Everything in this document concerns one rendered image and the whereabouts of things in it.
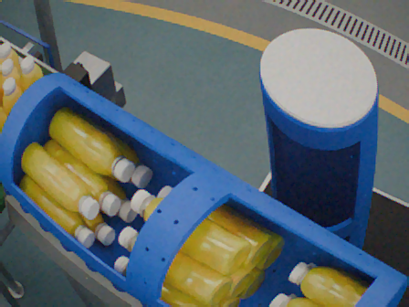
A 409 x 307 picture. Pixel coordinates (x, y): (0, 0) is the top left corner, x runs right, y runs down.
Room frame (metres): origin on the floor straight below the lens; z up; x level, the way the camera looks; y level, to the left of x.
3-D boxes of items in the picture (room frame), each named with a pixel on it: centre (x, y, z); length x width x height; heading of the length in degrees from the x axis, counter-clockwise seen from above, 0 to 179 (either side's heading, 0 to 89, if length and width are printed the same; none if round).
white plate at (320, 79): (1.15, -0.27, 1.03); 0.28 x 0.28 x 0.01
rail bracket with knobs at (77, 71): (1.31, 0.27, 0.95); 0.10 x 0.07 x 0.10; 133
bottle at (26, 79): (1.31, 0.37, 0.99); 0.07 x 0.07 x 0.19
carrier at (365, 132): (1.15, -0.27, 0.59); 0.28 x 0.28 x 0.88
